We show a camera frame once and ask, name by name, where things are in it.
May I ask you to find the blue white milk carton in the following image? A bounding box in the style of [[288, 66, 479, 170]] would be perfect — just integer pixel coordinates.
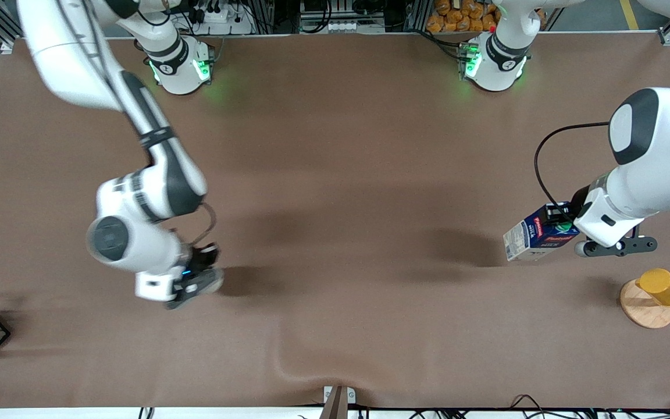
[[502, 204, 581, 262]]

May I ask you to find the yellow plastic cup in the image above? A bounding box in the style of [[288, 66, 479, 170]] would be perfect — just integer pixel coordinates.
[[636, 268, 670, 307]]

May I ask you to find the round wooden board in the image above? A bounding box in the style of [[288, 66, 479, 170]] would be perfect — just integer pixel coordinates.
[[620, 279, 670, 330]]

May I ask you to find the pile of orange pastries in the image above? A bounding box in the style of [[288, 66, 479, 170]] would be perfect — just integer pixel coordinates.
[[426, 0, 500, 34]]

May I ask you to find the long white power strip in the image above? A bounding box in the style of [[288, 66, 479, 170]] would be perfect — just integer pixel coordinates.
[[310, 20, 384, 33]]

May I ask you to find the metal table edge bracket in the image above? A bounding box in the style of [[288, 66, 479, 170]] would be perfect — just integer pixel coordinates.
[[323, 385, 357, 419]]

